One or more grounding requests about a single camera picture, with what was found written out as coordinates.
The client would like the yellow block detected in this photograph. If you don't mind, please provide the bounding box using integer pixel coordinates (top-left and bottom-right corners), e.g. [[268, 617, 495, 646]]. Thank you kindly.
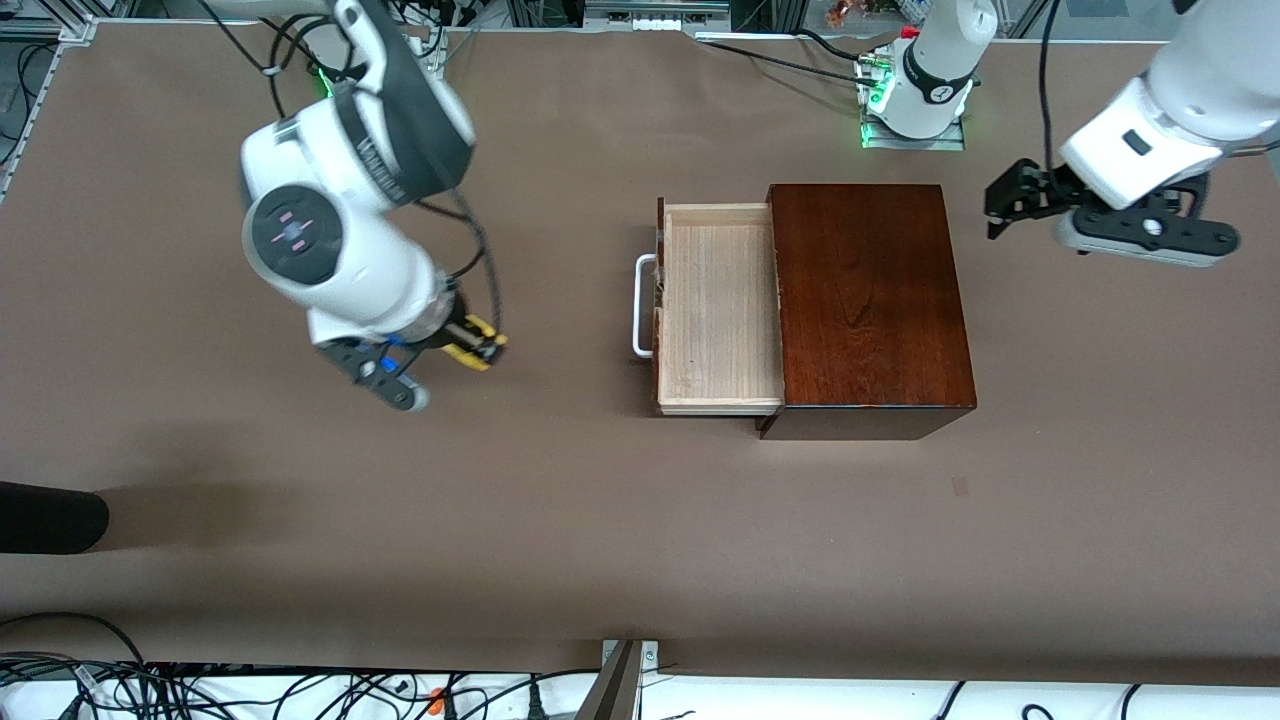
[[446, 315, 502, 373]]

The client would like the light wood drawer white handle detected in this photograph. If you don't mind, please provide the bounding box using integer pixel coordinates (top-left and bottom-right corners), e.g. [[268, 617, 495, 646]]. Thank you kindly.
[[632, 197, 787, 418]]

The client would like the dark brown wooden cabinet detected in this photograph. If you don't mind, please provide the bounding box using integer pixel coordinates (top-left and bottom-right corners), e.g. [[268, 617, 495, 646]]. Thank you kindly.
[[757, 183, 978, 441]]

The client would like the black rounded cylinder object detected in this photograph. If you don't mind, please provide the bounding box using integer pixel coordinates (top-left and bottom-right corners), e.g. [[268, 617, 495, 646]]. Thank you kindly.
[[0, 482, 110, 555]]

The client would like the silver power strip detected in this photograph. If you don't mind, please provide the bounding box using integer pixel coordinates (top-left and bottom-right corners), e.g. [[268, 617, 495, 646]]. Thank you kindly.
[[584, 0, 732, 32]]

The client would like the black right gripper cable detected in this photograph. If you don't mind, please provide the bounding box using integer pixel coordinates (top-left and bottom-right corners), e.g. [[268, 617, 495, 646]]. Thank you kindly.
[[415, 190, 504, 341]]

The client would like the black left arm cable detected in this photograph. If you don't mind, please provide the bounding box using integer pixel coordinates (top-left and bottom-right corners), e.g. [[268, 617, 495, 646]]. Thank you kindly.
[[1037, 0, 1055, 173]]

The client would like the thin black table cable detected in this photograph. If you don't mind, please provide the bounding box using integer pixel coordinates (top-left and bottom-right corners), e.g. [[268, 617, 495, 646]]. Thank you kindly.
[[698, 36, 881, 87]]

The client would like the black looping cable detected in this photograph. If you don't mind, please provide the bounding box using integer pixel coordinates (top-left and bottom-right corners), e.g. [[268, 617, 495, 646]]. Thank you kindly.
[[198, 0, 346, 79]]

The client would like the aluminium profile post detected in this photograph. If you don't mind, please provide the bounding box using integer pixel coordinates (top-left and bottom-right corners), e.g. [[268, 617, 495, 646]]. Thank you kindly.
[[575, 640, 661, 720]]

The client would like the black arched cable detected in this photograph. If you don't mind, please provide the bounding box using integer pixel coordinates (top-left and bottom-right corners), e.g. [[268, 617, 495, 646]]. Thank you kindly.
[[0, 612, 151, 667]]

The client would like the grey braided cable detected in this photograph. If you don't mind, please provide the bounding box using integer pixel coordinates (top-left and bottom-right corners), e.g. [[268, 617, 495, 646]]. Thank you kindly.
[[0, 654, 101, 691]]

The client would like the aluminium frame profile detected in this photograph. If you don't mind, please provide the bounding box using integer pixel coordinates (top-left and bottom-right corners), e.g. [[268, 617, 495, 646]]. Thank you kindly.
[[0, 15, 97, 47]]

